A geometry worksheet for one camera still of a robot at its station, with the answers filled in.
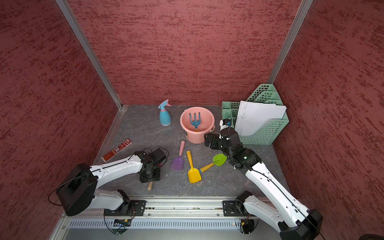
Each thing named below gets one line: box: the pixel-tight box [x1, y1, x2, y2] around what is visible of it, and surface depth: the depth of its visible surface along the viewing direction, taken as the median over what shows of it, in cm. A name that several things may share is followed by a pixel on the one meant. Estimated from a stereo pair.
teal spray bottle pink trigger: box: [157, 99, 172, 126], surface depth 104 cm
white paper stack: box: [235, 101, 287, 136], surface depth 87 cm
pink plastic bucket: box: [180, 106, 216, 144], surface depth 97 cm
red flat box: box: [101, 138, 133, 163], surface depth 96 cm
